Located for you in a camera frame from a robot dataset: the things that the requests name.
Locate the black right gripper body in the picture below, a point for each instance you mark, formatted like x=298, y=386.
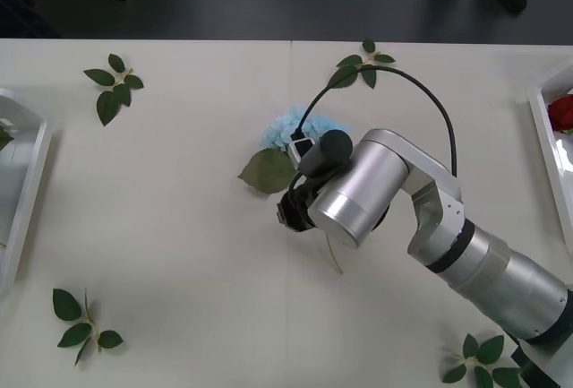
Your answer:
x=297, y=218

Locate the silver and black right arm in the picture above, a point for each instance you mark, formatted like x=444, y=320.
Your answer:
x=371, y=182

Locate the loose green leaf twig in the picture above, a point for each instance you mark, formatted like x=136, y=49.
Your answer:
x=66, y=305
x=369, y=75
x=488, y=350
x=109, y=103

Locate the shallow white box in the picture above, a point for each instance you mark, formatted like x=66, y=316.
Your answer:
x=31, y=173
x=544, y=146

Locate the red rose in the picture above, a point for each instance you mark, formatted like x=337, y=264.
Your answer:
x=563, y=112

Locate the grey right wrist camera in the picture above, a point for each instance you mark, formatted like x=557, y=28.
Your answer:
x=301, y=149

